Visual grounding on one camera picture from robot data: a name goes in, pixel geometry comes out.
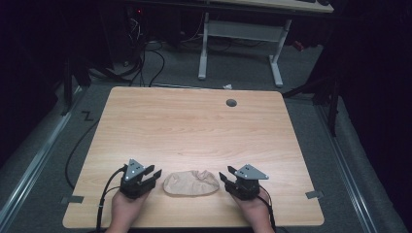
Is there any black metal stand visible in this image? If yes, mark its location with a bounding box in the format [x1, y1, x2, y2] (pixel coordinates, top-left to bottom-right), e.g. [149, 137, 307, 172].
[282, 72, 342, 138]
[59, 56, 93, 117]

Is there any person's left hand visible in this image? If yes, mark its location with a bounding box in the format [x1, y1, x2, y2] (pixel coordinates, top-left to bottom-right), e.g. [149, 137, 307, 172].
[110, 189, 152, 231]

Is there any grey tape piece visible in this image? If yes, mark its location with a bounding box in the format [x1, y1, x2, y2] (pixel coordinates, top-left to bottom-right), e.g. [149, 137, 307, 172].
[305, 189, 325, 200]
[60, 194, 86, 205]

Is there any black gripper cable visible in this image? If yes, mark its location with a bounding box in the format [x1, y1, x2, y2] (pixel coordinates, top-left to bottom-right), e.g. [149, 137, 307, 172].
[95, 165, 128, 233]
[257, 185, 278, 233]

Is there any person's right hand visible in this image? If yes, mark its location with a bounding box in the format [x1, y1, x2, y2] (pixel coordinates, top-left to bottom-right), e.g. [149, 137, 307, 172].
[230, 189, 272, 229]

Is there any bundle of black floor cables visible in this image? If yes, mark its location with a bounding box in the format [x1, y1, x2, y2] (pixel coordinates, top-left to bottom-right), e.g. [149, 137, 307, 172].
[87, 13, 167, 88]

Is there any metal floor rail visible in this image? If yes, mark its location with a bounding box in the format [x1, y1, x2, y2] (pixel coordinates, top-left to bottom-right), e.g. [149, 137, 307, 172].
[315, 102, 379, 233]
[0, 84, 84, 229]

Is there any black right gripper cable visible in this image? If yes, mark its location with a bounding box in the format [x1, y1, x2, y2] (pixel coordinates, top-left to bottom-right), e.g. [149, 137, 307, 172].
[257, 185, 278, 233]

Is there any long black floor cable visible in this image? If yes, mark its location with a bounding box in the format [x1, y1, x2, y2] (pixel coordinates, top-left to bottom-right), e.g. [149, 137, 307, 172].
[64, 118, 101, 190]

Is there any white-framed desk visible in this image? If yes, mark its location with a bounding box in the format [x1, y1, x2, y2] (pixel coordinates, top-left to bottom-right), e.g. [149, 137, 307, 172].
[197, 0, 335, 88]

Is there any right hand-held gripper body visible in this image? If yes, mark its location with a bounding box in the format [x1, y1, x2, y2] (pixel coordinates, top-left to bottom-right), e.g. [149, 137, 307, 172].
[224, 163, 270, 201]

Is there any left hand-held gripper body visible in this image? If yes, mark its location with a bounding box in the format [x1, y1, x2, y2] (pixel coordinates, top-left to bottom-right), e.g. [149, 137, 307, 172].
[119, 158, 158, 200]

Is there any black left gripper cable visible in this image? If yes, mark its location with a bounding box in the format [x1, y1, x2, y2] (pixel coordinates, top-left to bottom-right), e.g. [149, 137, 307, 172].
[95, 165, 128, 233]

